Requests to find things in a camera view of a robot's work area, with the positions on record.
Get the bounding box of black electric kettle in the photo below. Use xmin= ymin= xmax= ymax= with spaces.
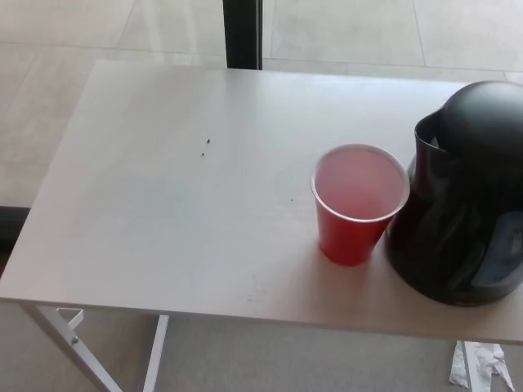
xmin=383 ymin=80 xmax=523 ymax=307

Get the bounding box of red plastic cup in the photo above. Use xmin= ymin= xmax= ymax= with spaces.
xmin=309 ymin=142 xmax=411 ymax=268

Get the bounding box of crumpled white paper tissue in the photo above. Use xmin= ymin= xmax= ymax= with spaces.
xmin=448 ymin=341 xmax=516 ymax=392

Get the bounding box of black vertical window post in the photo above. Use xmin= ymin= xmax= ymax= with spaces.
xmin=222 ymin=0 xmax=265 ymax=71

